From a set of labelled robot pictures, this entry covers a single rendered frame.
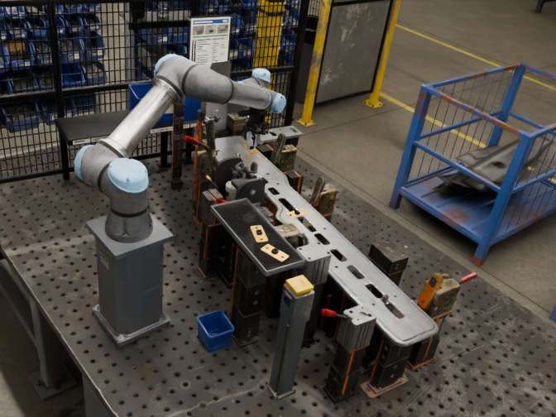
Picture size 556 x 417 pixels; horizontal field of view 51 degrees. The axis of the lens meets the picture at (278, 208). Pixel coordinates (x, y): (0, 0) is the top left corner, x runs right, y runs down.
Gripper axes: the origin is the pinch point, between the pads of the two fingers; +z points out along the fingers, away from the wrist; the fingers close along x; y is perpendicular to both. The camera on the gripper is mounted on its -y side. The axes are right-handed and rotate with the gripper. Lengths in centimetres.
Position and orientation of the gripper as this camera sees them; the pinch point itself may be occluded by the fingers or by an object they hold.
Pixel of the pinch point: (251, 146)
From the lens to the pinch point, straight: 260.7
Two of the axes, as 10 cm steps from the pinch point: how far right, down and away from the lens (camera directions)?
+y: 5.2, 5.3, -6.7
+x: 8.5, -2.0, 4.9
